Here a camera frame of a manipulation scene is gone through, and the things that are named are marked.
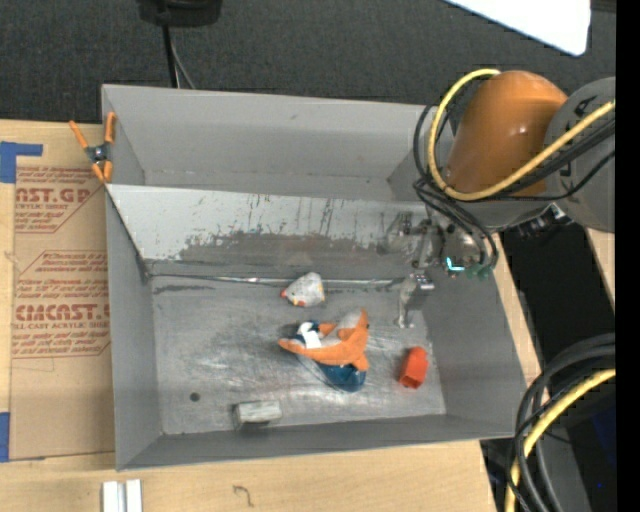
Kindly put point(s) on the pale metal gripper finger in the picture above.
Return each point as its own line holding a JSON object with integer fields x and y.
{"x": 399, "y": 232}
{"x": 411, "y": 300}

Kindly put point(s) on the red-orange small box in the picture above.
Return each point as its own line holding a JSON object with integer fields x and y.
{"x": 414, "y": 367}

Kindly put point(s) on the orange and grey plush toy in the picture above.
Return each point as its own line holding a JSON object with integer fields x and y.
{"x": 345, "y": 345}

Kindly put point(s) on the blue and white toy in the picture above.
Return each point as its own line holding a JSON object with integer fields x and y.
{"x": 342, "y": 377}

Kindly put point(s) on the white toy chicken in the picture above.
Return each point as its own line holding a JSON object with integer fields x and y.
{"x": 306, "y": 291}

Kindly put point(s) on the grey rectangular block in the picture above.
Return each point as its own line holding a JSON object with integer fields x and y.
{"x": 257, "y": 412}

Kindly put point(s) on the grey metal bin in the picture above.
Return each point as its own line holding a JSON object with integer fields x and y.
{"x": 225, "y": 350}

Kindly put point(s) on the brown cardboard board, red print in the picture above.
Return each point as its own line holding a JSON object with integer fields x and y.
{"x": 60, "y": 350}

